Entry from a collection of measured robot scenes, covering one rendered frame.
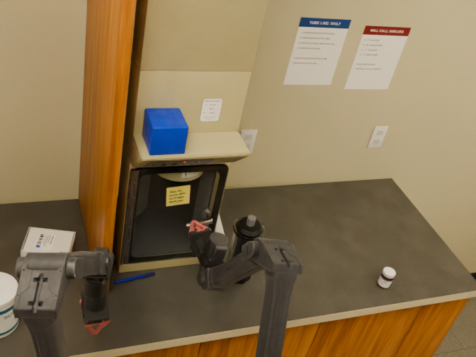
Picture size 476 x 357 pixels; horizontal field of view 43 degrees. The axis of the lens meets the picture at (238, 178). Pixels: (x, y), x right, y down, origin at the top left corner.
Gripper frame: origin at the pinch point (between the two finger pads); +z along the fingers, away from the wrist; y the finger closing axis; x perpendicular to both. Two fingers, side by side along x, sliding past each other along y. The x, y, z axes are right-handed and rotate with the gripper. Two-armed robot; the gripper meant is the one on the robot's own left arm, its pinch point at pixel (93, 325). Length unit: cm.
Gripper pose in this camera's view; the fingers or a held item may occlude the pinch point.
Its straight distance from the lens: 174.1
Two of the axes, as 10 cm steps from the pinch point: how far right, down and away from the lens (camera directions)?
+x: -9.3, 0.5, -3.7
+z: -1.9, 7.8, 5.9
